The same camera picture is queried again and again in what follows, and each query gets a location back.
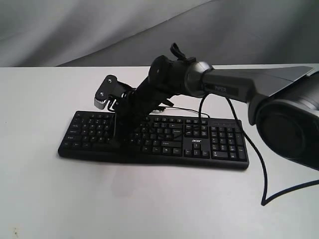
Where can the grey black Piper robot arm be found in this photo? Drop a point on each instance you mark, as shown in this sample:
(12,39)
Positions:
(283,103)

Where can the black Acer keyboard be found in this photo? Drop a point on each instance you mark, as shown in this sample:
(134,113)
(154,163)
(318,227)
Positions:
(159,140)

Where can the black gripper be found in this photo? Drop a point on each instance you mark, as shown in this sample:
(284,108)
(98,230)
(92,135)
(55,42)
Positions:
(132,105)

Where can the grey backdrop cloth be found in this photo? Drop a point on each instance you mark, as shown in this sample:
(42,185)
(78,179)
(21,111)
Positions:
(38,33)

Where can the wrist camera with black bracket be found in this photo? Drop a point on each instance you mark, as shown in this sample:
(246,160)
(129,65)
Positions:
(110,91)

